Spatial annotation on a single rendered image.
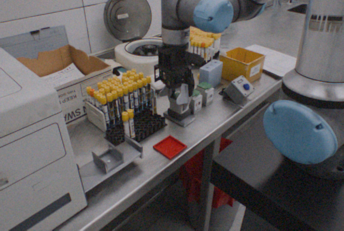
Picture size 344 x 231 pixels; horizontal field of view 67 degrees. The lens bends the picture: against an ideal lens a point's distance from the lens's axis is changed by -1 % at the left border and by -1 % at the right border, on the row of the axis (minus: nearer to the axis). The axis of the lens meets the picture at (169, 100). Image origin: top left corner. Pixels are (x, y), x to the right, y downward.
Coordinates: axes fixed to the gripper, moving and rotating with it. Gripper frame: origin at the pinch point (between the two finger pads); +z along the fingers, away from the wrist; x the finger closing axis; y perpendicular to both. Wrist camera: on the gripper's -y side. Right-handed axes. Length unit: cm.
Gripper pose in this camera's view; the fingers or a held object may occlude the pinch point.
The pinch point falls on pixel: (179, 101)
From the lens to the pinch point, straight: 82.4
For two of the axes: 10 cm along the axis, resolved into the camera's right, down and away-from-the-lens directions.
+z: 0.0, 8.5, 5.3
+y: -6.7, 4.0, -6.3
